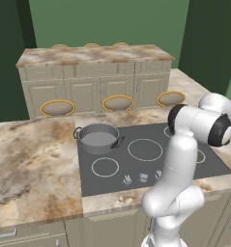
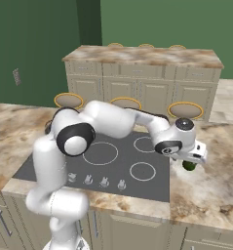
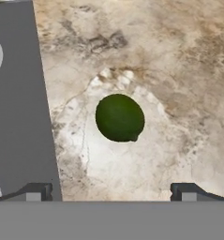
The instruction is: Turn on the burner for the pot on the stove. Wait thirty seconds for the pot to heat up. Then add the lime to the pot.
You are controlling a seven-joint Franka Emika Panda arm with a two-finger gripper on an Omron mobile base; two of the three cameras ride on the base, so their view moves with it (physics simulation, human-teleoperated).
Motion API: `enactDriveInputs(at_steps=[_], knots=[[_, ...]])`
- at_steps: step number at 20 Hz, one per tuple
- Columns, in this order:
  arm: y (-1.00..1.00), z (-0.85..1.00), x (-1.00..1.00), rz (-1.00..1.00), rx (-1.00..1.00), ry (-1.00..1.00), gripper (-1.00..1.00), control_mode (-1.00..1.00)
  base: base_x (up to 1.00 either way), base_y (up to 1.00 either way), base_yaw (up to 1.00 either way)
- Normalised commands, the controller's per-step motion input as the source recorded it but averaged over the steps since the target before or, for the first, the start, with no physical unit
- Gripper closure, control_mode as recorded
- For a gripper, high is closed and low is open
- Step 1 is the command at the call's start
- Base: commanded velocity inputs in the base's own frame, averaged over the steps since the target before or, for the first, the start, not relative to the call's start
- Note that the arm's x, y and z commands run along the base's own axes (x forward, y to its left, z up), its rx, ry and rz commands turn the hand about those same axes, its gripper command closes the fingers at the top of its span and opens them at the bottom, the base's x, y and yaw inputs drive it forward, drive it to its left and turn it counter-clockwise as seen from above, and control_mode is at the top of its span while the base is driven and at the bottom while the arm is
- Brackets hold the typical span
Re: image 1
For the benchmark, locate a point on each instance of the yellow-rimmed beige stool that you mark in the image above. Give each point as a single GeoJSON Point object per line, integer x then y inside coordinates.
{"type": "Point", "coordinates": [57, 108]}
{"type": "Point", "coordinates": [170, 99]}
{"type": "Point", "coordinates": [118, 103]}
{"type": "Point", "coordinates": [121, 43]}
{"type": "Point", "coordinates": [92, 44]}
{"type": "Point", "coordinates": [59, 46]}

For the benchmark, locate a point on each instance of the dark grey hob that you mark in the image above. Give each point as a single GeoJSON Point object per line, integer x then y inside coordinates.
{"type": "Point", "coordinates": [142, 160]}

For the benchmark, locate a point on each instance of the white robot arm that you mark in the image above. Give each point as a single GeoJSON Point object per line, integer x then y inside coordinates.
{"type": "Point", "coordinates": [179, 160]}

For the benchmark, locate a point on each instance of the beige drawer front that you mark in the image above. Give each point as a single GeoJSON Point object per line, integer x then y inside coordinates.
{"type": "Point", "coordinates": [39, 234]}

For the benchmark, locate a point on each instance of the beige cupboard door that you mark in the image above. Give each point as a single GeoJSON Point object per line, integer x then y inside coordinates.
{"type": "Point", "coordinates": [213, 218]}
{"type": "Point", "coordinates": [117, 230]}

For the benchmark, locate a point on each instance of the beige island cupboards, marble top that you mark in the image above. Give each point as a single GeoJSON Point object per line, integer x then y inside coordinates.
{"type": "Point", "coordinates": [88, 83]}

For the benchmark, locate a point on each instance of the silver hob knob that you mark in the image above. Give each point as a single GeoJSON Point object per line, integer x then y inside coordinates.
{"type": "Point", "coordinates": [127, 179]}
{"type": "Point", "coordinates": [143, 177]}
{"type": "Point", "coordinates": [158, 174]}

